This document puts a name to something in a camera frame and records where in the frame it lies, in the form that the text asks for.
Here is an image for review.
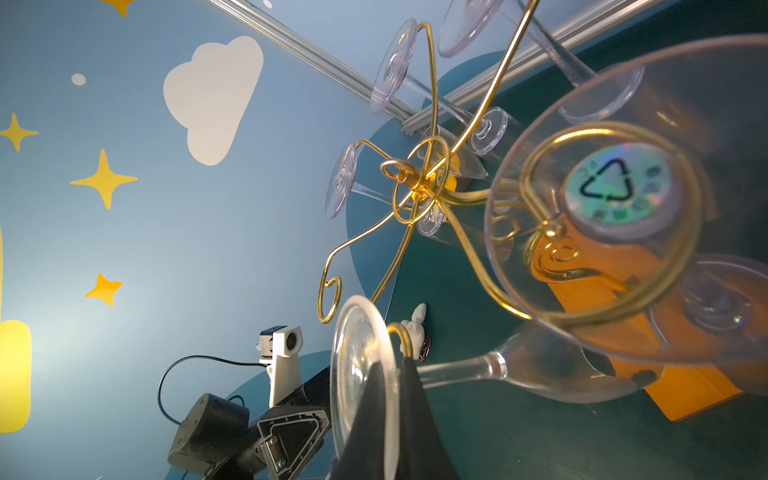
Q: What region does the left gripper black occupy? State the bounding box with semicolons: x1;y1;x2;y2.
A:
239;368;332;479

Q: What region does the aluminium frame left post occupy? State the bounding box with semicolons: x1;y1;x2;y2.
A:
206;0;421;121

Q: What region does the wine glass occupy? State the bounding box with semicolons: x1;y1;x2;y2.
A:
485;34;767;395
330;295;664;479
325;144;448;243
438;0;644;124
369;18;515;162

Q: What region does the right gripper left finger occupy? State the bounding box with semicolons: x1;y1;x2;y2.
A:
330;362;386;480

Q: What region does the gold wire glass rack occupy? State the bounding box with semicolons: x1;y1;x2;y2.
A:
316;0;745;421

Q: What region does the aluminium frame back bar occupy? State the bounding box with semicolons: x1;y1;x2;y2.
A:
400;0;667;136

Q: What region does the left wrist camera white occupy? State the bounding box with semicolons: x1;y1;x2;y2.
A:
258;325;303;408

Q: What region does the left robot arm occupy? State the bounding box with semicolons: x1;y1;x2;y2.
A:
168;368;332;479

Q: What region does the white plush toy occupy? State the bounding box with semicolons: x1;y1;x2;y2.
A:
401;303;432;362

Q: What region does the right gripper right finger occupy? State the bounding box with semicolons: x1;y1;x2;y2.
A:
397;356;459;479

